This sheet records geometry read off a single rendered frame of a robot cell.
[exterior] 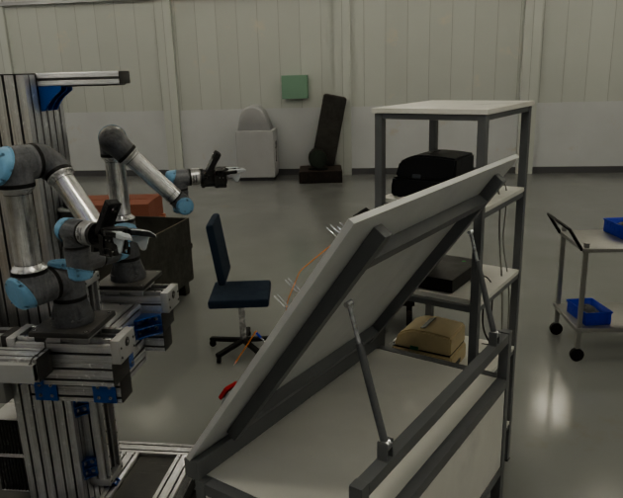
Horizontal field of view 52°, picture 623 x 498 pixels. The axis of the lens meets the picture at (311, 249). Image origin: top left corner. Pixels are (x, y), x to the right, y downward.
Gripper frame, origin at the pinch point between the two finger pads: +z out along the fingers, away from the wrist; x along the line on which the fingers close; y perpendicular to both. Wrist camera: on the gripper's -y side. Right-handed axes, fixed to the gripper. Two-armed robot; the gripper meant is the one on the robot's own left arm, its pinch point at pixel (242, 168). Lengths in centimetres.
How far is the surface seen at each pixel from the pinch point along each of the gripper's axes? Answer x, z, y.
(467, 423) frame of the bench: 126, 50, 61
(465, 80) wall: -774, 591, 88
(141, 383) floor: -95, -52, 173
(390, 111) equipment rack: 40, 54, -32
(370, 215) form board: 154, -4, -32
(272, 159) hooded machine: -845, 240, 234
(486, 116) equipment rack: 72, 79, -35
